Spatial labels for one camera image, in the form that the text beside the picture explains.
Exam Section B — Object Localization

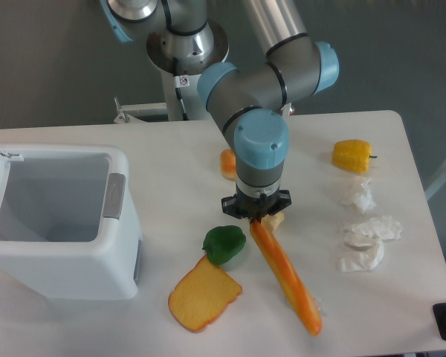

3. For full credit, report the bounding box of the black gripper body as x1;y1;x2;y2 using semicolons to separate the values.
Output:
221;187;292;220

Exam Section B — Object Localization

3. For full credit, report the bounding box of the long orange baguette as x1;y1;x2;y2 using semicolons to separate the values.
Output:
250;220;323;336

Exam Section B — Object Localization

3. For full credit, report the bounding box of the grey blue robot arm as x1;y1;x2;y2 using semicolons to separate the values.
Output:
101;1;339;220

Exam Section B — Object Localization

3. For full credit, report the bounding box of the small orange bread roll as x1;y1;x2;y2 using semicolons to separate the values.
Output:
220;149;236;181

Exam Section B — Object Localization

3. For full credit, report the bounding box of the green bell pepper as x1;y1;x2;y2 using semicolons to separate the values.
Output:
202;225;246;266

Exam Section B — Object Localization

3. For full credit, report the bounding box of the orange toast slice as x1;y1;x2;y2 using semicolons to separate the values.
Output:
168;256;242;332

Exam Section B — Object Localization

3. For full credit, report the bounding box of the upper crumpled white tissue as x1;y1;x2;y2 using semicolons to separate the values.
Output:
340;177;376;215

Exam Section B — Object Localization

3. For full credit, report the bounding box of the yellow bell pepper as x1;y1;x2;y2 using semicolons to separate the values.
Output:
332;139;377;173

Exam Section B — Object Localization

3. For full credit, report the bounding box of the large crumpled white tissue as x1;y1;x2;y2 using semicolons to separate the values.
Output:
337;216;404;273

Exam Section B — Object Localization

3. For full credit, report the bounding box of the small crumpled tissue piece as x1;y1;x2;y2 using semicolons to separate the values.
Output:
314;297;329;316

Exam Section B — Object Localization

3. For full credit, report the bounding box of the white plastic bin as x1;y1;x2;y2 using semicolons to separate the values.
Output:
0;144;143;300

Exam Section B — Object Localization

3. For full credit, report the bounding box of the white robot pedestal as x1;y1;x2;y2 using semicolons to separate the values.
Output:
146;20;230;122

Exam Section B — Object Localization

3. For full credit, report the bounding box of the white metal base frame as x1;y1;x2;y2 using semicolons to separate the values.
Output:
112;82;297;124

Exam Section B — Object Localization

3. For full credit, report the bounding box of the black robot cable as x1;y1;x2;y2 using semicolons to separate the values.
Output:
172;57;190;121

